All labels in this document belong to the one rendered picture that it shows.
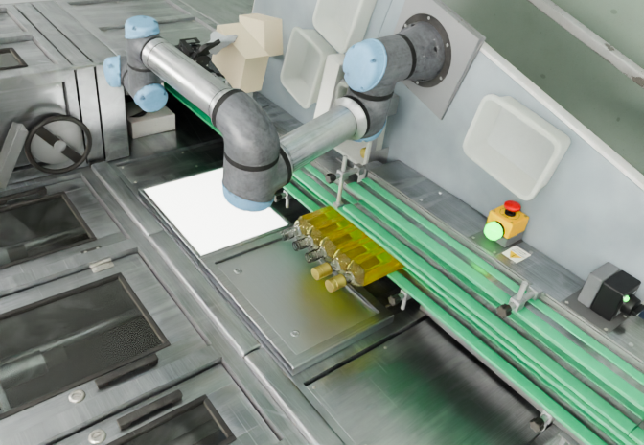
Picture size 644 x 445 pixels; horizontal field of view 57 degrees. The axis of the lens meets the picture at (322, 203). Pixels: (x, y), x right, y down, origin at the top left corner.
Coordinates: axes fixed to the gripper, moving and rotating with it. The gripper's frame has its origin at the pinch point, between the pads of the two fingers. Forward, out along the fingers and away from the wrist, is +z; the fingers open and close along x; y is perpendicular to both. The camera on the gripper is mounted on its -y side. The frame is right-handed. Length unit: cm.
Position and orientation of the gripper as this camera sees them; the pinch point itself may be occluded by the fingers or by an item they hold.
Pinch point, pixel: (234, 58)
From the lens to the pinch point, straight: 172.2
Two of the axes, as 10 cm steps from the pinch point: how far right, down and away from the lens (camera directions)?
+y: -5.5, -7.0, 4.5
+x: -2.6, 6.6, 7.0
